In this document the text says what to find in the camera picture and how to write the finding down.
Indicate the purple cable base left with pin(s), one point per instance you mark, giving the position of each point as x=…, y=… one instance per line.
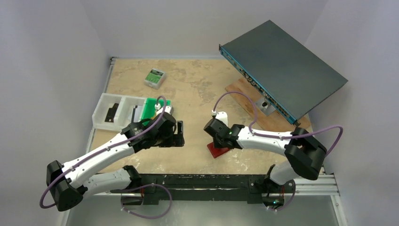
x=148, y=200

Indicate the small green labelled box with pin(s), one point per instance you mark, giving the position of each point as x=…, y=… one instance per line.
x=155, y=78

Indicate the dark network switch box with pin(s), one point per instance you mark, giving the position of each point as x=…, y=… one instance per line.
x=287, y=74

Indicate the white plastic bin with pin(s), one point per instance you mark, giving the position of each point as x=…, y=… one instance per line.
x=120, y=121

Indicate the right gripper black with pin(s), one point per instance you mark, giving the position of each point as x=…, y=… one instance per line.
x=219, y=141

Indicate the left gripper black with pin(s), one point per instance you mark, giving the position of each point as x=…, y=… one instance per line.
x=179, y=133

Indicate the wooden board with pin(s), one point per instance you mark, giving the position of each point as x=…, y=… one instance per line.
x=268, y=117

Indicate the white card with black stripe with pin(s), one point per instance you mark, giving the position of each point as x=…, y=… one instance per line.
x=135, y=113

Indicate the metal bracket with knob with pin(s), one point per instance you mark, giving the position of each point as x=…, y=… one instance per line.
x=264, y=106

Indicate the green plastic bin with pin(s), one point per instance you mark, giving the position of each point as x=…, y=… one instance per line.
x=149, y=110

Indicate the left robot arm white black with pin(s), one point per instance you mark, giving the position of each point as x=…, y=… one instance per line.
x=70, y=182

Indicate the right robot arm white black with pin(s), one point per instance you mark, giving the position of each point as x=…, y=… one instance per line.
x=304, y=153

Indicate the black part in bin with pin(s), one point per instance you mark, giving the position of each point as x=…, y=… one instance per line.
x=111, y=113

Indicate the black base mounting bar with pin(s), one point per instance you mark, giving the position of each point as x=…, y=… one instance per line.
x=264, y=191

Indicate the red card holder wallet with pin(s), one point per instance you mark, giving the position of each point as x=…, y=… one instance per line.
x=216, y=152

